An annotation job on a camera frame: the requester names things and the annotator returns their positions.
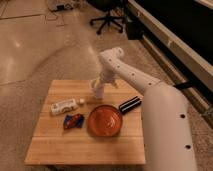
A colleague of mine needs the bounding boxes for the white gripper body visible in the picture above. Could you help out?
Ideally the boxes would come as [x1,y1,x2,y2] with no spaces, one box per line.
[91,69,118,88]

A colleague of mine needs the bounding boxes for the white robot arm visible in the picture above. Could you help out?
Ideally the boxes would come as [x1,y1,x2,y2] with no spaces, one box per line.
[91,47,198,171]

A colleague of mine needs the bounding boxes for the black striped rectangular box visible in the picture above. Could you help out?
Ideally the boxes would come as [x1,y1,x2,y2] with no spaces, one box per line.
[118,96,142,115]

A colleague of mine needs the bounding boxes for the orange round plate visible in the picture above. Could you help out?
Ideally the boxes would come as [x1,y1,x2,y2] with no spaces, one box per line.
[87,105,123,137]

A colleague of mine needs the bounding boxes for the wooden table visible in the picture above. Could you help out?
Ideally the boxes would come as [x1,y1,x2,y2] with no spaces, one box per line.
[25,80,145,166]

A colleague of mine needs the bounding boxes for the black box under bench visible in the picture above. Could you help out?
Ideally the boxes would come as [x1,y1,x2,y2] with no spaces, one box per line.
[126,22,144,40]

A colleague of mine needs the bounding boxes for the blue red snack packet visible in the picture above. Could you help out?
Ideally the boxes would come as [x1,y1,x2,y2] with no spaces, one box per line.
[63,114,85,130]

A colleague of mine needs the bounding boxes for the white tube with cap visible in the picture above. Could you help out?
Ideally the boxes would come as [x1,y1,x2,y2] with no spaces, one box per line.
[50,98,85,116]

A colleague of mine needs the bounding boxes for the black office chair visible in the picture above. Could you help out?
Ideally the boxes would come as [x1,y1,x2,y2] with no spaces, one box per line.
[86,0,124,35]

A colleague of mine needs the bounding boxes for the cables on floor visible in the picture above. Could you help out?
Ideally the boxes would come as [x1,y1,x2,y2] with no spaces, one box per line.
[45,0,83,14]

